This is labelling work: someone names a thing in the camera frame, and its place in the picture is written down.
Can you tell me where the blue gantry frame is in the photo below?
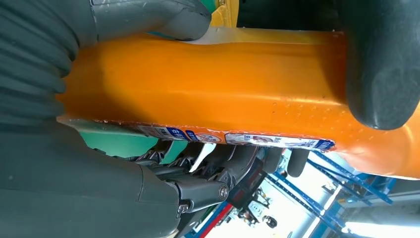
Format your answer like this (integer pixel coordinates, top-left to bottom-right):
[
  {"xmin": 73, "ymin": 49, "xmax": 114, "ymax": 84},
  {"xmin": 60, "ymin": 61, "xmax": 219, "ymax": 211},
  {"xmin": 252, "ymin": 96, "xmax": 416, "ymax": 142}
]
[{"xmin": 183, "ymin": 149, "xmax": 394, "ymax": 238}]

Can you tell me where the yellow taped cardboard sheet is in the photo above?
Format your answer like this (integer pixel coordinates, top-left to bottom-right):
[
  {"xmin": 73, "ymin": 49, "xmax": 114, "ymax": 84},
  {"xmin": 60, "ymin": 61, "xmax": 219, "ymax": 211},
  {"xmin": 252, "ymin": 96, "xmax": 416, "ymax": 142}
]
[{"xmin": 210, "ymin": 0, "xmax": 240, "ymax": 29}]

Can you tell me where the white black humanoid robot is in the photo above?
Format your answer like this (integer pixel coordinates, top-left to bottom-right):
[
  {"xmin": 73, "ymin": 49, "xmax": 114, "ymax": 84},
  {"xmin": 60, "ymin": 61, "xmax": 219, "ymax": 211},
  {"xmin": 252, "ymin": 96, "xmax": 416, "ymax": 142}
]
[{"xmin": 239, "ymin": 188, "xmax": 278, "ymax": 229}]

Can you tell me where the long ceiling light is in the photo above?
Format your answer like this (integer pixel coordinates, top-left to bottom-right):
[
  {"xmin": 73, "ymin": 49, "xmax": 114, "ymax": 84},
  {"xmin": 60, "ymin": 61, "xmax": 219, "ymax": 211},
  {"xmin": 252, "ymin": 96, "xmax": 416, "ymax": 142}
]
[{"xmin": 344, "ymin": 222, "xmax": 420, "ymax": 238}]

